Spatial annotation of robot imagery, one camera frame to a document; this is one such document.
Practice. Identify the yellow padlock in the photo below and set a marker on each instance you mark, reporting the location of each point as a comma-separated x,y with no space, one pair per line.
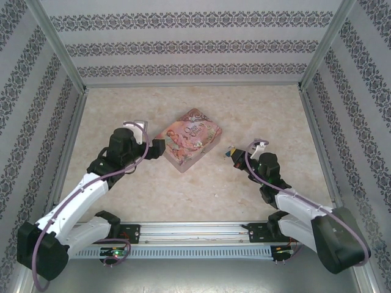
231,151

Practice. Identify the pink illustrated tin box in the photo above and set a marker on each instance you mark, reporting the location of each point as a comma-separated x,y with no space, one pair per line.
189,137

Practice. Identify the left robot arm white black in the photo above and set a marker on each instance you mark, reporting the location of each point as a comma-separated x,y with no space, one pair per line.
76,198

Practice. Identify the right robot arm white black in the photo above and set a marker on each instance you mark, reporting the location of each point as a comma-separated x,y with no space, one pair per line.
296,204

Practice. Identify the right controller board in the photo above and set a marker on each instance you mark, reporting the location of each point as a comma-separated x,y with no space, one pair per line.
282,249

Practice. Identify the left controller board green light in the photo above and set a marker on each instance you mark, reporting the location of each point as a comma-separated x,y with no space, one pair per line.
114,252

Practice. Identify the grey metal sheet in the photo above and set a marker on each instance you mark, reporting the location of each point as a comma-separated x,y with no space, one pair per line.
195,277

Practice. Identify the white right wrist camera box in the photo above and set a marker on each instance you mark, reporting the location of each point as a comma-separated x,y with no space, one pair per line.
259,149

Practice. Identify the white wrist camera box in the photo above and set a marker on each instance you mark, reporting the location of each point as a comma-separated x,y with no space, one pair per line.
136,129
259,149

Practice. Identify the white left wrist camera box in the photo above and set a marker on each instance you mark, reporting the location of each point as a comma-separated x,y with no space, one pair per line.
136,129

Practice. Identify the aluminium frame beam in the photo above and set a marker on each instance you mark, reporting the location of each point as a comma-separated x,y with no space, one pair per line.
317,137
192,86
68,137

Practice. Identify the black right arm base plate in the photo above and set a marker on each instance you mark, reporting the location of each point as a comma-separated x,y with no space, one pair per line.
256,232

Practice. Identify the aluminium mounting rail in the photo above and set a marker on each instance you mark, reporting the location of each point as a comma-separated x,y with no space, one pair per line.
195,232

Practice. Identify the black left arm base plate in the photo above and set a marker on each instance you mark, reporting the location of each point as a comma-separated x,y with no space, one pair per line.
131,233

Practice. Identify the aluminium frame post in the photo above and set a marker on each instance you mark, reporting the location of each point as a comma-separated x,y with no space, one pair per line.
327,45
58,45

